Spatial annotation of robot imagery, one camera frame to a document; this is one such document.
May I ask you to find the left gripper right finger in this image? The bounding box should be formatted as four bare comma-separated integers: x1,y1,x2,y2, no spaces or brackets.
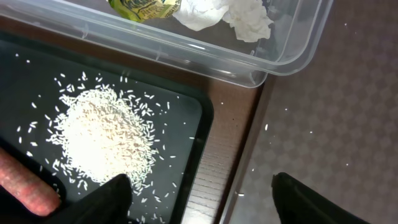
271,172,369,224

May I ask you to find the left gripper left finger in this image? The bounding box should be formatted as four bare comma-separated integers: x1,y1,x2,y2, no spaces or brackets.
44,174,132,224

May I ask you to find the orange carrot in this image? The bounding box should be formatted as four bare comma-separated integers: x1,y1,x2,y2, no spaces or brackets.
1,148,61,217

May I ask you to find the pile of white rice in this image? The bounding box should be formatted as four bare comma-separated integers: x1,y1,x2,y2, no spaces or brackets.
49,87,155,193

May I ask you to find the white tissue large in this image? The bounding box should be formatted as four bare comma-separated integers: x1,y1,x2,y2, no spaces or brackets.
173,0,273,42

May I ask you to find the yellow green snack wrapper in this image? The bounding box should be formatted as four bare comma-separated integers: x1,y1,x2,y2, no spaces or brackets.
108,0,181,22

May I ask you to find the brown serving tray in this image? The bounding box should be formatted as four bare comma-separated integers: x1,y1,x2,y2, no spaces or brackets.
221,0,397,223

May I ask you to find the black tray bin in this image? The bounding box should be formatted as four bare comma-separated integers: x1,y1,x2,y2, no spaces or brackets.
1,33,213,223

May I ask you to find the clear plastic bin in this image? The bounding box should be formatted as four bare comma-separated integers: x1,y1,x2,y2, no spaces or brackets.
1,0,332,88

